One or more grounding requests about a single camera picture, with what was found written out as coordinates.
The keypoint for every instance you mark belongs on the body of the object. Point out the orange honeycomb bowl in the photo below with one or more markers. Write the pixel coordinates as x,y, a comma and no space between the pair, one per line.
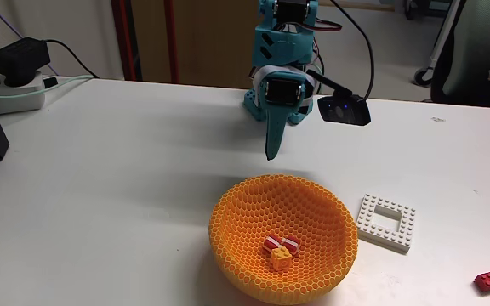
283,208

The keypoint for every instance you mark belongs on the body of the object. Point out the white stand with caster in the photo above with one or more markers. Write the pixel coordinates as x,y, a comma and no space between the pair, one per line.
448,25

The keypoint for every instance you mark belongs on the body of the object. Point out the red vertical post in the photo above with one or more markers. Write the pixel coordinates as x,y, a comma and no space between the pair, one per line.
171,38
121,38

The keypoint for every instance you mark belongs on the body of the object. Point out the wooden panel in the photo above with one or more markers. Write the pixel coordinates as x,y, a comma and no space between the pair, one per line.
219,42

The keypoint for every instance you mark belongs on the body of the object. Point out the small yellow cube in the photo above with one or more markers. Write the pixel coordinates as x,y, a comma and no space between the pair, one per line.
280,259

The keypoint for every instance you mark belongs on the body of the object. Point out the white power strip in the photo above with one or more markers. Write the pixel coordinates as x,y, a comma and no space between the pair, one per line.
15,100

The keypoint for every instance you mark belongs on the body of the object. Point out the black power adapter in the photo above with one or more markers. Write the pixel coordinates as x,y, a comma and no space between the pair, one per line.
19,59

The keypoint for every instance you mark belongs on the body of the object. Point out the black oval camera box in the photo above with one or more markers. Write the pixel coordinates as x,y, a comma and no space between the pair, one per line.
345,111

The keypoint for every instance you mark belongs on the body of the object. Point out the office chair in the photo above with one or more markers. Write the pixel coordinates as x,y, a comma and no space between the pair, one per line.
474,51

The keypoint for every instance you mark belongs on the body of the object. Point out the white brick frame plate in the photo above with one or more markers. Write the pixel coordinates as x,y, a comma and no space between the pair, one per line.
407,229

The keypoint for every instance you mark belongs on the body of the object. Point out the small red white cube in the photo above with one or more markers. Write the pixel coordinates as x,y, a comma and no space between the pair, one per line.
292,245
272,243

